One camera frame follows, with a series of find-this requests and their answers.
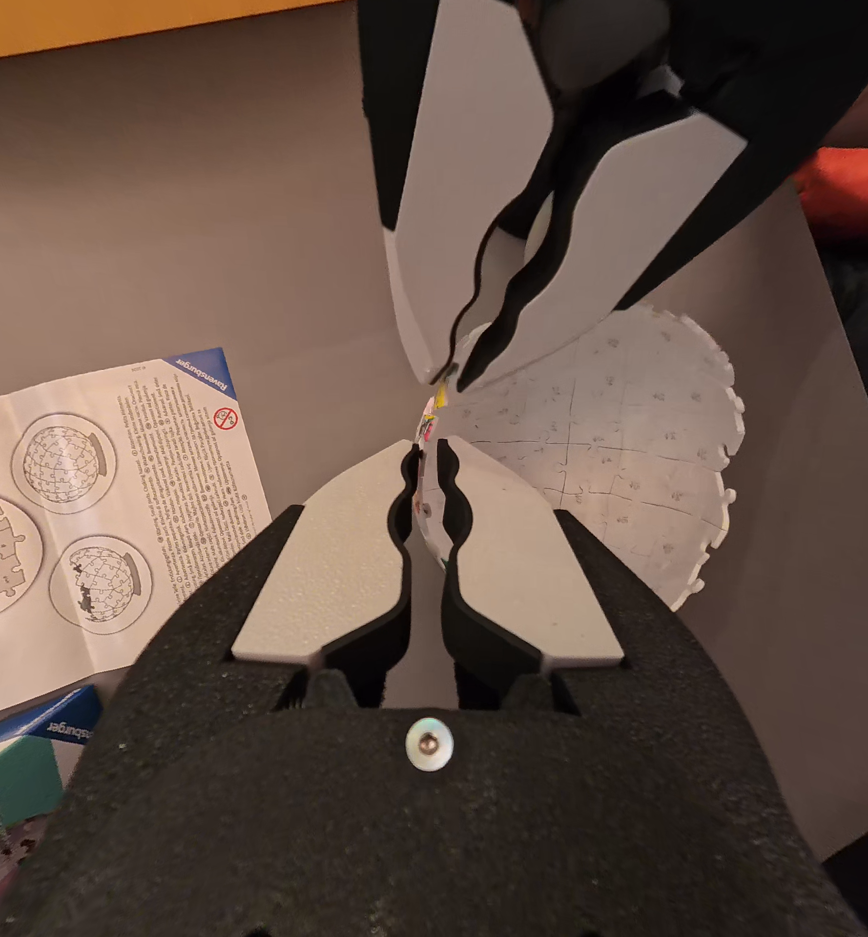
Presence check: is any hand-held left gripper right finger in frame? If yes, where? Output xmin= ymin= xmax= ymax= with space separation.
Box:
xmin=436 ymin=437 xmax=625 ymax=696

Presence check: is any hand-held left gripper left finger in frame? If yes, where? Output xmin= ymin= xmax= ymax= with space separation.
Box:
xmin=230 ymin=439 xmax=414 ymax=693

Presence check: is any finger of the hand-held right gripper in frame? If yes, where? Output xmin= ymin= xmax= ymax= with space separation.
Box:
xmin=456 ymin=95 xmax=747 ymax=392
xmin=381 ymin=0 xmax=559 ymax=385

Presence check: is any colourful puzzle ball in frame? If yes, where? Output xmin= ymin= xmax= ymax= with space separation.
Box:
xmin=412 ymin=304 xmax=746 ymax=612

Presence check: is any teal puzzle box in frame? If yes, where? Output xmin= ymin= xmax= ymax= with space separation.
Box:
xmin=0 ymin=684 xmax=105 ymax=905

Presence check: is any orange black bag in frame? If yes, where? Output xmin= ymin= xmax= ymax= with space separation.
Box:
xmin=800 ymin=146 xmax=868 ymax=253

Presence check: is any white instruction leaflet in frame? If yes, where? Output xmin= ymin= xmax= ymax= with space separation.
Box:
xmin=0 ymin=347 xmax=274 ymax=722

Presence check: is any yellow plastic bin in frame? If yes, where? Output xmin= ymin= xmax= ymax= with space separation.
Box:
xmin=0 ymin=0 xmax=341 ymax=64

